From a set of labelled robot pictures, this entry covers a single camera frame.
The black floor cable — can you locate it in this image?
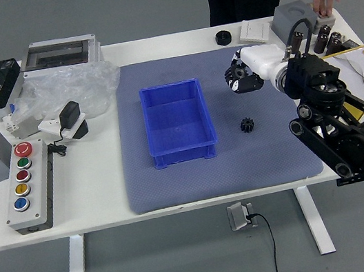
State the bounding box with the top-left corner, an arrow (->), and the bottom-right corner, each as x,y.
245,210 -> 282,272

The grey cube with round recess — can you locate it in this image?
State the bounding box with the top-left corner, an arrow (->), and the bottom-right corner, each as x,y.
267,0 -> 322,47

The big black gear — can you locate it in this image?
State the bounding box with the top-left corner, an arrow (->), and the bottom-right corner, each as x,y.
224,61 -> 253,89

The black round ring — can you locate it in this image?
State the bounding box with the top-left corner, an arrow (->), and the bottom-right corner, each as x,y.
214,29 -> 234,47

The white distribution box clear window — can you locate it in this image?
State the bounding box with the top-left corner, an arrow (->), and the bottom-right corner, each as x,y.
15,31 -> 105,80

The black adapter cable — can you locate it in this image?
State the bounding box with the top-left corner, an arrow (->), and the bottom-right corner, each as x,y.
43,127 -> 70,160

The white circuit breaker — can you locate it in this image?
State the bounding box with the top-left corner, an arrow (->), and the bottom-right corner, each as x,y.
0,101 -> 43,142

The black power adapter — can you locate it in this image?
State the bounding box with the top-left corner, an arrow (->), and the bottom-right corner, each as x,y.
56,100 -> 84,132

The white power socket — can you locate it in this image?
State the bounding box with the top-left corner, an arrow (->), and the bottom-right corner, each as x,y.
36,110 -> 91,146

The dark brown capacitor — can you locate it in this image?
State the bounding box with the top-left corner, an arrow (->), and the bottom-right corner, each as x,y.
324,30 -> 345,56
285,30 -> 307,55
312,23 -> 333,38
311,33 -> 331,54

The small black gear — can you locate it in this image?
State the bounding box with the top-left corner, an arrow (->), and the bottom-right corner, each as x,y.
236,116 -> 256,136

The grey five-button control box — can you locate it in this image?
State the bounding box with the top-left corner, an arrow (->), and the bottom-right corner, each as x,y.
0,136 -> 66,238

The blue plastic box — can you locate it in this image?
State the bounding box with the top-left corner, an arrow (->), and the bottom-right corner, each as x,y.
138,75 -> 222,172

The silver floor socket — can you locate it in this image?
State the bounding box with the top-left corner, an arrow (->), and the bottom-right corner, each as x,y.
225,199 -> 259,233

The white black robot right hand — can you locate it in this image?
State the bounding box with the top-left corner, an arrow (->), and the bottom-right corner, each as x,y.
219,39 -> 296,98

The small red-button switch box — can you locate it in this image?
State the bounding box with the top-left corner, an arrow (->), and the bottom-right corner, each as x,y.
310,8 -> 338,34

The clear plastic bag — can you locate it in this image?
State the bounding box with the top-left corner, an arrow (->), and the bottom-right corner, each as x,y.
4,57 -> 128,132

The white wall switch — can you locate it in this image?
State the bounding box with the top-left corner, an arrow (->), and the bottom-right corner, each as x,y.
236,16 -> 274,48

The black table control panel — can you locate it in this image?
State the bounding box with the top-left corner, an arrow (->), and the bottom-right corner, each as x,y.
335,172 -> 364,187

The grey-blue mat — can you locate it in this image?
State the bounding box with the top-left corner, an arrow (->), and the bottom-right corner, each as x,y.
105,34 -> 327,217

